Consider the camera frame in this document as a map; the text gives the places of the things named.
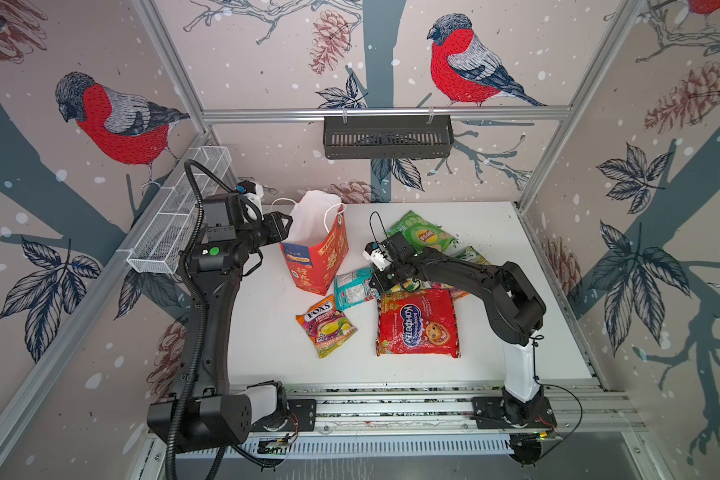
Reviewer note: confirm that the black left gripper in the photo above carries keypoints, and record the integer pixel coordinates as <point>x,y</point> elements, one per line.
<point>277,232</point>

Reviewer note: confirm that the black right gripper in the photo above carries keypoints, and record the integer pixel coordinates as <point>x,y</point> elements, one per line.
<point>381,282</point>

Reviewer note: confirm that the green yellow candy packet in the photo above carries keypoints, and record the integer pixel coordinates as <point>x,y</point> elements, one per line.
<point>470,254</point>
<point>410,285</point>

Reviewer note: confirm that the red paper gift bag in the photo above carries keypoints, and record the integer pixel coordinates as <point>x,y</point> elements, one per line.
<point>317,242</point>

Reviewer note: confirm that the green chips bag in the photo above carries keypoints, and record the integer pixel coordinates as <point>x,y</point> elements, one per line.
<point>421,233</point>

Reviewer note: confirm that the teal snack packet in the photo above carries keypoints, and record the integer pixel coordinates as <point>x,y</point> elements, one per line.
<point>354,288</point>

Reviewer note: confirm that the red snack bag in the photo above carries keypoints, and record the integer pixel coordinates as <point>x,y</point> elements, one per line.
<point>419,322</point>

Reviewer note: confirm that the orange candy snack packet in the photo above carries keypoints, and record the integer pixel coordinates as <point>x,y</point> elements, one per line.
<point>457,294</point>

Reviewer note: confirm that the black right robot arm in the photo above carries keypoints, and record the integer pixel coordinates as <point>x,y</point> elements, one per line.
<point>513,307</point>

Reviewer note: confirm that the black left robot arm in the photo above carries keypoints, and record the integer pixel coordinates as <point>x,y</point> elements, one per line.
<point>201,411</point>

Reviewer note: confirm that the black hanging basket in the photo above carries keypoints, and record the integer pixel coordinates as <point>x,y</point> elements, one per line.
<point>388,137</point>

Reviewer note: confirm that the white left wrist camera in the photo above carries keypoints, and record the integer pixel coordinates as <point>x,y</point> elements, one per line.
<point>252,190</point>

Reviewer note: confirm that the horizontal aluminium frame bar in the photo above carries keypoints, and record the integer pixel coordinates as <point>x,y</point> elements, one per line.
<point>218,116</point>

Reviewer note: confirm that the white wire mesh shelf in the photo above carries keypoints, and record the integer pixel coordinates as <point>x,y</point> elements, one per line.
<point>158,249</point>

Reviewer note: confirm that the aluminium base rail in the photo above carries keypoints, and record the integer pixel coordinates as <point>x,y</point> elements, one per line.
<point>387,419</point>

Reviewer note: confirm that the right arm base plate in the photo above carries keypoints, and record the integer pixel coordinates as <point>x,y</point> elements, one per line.
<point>498,413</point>

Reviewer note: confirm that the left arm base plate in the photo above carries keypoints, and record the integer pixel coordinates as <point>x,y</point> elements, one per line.
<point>301,417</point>

